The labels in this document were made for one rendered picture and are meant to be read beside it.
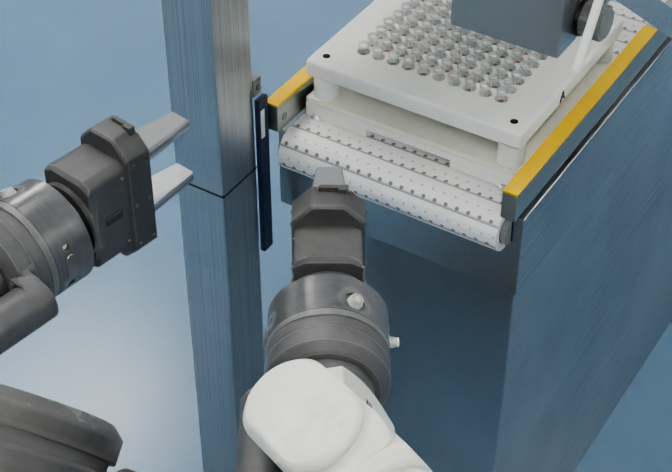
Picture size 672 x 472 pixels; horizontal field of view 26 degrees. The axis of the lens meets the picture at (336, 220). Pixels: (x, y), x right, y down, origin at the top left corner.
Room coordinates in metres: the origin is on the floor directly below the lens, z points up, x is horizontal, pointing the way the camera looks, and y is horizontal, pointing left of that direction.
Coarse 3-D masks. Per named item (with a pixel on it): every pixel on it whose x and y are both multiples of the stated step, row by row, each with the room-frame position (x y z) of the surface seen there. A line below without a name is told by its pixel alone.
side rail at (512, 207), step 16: (656, 32) 1.35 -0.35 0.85; (656, 48) 1.35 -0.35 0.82; (640, 64) 1.31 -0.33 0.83; (624, 80) 1.28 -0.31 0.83; (608, 96) 1.24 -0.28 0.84; (592, 112) 1.21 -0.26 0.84; (576, 128) 1.17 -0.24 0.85; (576, 144) 1.18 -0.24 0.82; (560, 160) 1.14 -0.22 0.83; (544, 176) 1.11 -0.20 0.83; (528, 192) 1.08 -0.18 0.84; (512, 208) 1.06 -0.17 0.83
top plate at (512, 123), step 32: (384, 0) 1.35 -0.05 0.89; (352, 32) 1.29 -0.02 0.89; (448, 32) 1.29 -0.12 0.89; (320, 64) 1.23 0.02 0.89; (352, 64) 1.23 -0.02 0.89; (384, 64) 1.23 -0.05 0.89; (416, 64) 1.23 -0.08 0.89; (544, 64) 1.23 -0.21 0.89; (384, 96) 1.19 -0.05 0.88; (416, 96) 1.17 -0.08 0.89; (448, 96) 1.17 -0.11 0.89; (480, 96) 1.17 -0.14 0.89; (512, 96) 1.17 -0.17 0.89; (544, 96) 1.17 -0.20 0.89; (480, 128) 1.13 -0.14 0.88; (512, 128) 1.12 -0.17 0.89
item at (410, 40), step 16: (432, 0) 1.34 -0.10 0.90; (448, 0) 1.34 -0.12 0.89; (416, 16) 1.31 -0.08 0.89; (432, 16) 1.30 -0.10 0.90; (448, 16) 1.30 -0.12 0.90; (400, 32) 1.28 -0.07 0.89; (416, 32) 1.27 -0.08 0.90; (432, 32) 1.28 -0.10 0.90; (464, 32) 1.28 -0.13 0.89; (384, 48) 1.25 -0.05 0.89; (400, 48) 1.24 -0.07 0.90; (416, 48) 1.25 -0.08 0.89; (448, 48) 1.25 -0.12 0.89; (464, 48) 1.24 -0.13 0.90; (480, 48) 1.25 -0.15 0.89; (496, 48) 1.25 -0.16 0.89; (512, 48) 1.26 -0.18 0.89; (432, 64) 1.22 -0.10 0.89; (448, 64) 1.21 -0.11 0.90; (464, 64) 1.22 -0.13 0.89; (480, 64) 1.22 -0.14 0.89; (496, 64) 1.23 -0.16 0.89; (512, 64) 1.22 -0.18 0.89; (480, 80) 1.20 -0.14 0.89; (496, 80) 1.19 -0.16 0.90
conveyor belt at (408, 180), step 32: (288, 128) 1.22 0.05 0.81; (320, 128) 1.22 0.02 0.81; (288, 160) 1.19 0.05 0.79; (320, 160) 1.18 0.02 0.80; (352, 160) 1.17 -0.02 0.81; (384, 160) 1.16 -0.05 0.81; (416, 160) 1.16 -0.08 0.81; (448, 160) 1.16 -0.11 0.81; (384, 192) 1.13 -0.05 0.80; (416, 192) 1.12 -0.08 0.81; (448, 192) 1.11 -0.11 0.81; (480, 192) 1.11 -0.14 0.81; (448, 224) 1.09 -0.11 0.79; (480, 224) 1.08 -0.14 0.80
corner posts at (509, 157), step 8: (608, 48) 1.30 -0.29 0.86; (608, 56) 1.30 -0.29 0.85; (320, 80) 1.23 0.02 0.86; (320, 88) 1.23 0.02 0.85; (328, 88) 1.23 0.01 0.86; (336, 88) 1.24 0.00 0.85; (320, 96) 1.23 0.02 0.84; (328, 96) 1.23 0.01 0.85; (336, 96) 1.24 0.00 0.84; (504, 152) 1.12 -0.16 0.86; (512, 152) 1.12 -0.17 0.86; (520, 152) 1.12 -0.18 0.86; (504, 160) 1.12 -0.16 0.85; (512, 160) 1.12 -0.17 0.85; (520, 160) 1.12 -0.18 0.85
